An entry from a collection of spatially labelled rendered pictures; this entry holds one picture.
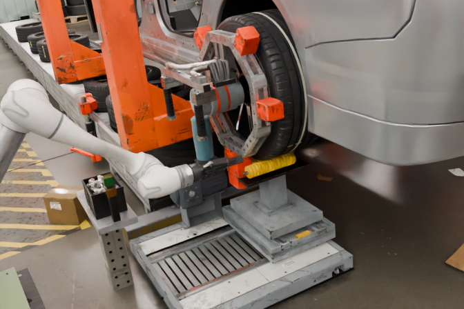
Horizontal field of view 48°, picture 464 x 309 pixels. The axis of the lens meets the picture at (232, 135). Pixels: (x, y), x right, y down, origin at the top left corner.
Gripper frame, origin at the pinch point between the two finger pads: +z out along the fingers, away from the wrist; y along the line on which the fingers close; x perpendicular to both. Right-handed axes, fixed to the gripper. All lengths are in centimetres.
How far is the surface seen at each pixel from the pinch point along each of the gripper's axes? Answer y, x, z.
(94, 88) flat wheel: -177, 157, -5
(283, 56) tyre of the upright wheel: 32.7, 24.6, 23.5
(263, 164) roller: -12.5, -1.2, 17.7
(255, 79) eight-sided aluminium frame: 27.3, 20.2, 10.5
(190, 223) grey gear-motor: -77, 0, -4
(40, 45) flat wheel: -372, 354, -9
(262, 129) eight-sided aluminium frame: 12.8, 5.0, 11.1
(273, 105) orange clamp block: 27.7, 7.1, 11.8
